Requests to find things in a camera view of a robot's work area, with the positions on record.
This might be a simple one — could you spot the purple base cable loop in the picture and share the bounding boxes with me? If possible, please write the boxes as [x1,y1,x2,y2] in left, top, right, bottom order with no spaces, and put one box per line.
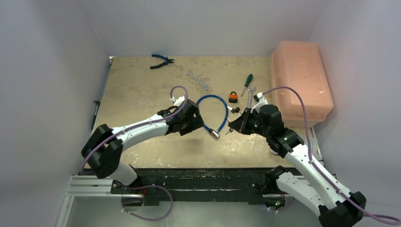
[121,184,174,222]

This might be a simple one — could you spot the black handled tool at edge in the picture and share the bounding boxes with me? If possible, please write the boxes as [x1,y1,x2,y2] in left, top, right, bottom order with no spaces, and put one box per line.
[91,100,100,129]

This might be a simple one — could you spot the small silver wrench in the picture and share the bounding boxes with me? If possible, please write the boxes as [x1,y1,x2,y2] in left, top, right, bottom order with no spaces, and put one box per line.
[187,71,210,90]

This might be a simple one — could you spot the black padlock keys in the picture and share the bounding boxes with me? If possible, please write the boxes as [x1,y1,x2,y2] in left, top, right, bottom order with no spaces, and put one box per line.
[227,106,241,115]

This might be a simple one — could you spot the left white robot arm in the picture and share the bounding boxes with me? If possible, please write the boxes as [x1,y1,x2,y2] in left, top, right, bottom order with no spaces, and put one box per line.
[81,99,204,193]

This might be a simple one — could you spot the orange plastic toolbox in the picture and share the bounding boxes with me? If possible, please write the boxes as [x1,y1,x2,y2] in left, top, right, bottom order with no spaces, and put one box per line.
[271,41,333,127]

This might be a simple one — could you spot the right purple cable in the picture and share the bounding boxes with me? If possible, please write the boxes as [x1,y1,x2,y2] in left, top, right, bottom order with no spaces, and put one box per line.
[262,87,401,226]

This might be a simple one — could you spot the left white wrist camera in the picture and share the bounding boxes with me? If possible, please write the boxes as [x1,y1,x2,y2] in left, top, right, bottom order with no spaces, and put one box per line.
[170,96,186,107]

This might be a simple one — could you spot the blue cable lock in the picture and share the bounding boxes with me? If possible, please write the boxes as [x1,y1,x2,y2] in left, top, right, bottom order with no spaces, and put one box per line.
[196,95,229,140]

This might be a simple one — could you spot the clear plastic bags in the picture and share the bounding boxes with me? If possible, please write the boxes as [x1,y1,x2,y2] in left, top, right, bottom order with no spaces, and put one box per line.
[308,127,322,159]

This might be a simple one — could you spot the green handled screwdriver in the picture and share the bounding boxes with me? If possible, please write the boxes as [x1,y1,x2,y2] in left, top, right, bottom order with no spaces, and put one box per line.
[241,74,253,97]

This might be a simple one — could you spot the silver key bunch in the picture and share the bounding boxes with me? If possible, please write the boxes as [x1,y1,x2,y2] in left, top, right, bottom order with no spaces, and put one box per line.
[225,128,234,135]

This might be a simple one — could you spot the orange black padlock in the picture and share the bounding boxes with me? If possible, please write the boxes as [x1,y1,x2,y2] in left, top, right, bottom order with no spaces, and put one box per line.
[228,91,238,103]

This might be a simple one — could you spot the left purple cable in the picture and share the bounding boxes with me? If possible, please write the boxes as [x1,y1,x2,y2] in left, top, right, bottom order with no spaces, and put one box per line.
[79,86,189,175]

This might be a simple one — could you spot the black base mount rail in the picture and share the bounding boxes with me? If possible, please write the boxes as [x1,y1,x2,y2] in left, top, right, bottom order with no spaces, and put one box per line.
[64,167,314,208]

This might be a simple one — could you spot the blue handled pliers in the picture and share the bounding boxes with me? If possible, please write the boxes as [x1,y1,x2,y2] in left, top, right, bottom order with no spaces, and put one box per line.
[149,54,175,70]

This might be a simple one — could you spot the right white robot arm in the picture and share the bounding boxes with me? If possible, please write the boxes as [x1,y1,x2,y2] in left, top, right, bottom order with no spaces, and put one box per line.
[228,105,366,227]

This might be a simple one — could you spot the large silver wrench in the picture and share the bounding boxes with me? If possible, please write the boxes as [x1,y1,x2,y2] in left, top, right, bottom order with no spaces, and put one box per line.
[247,87,256,108]

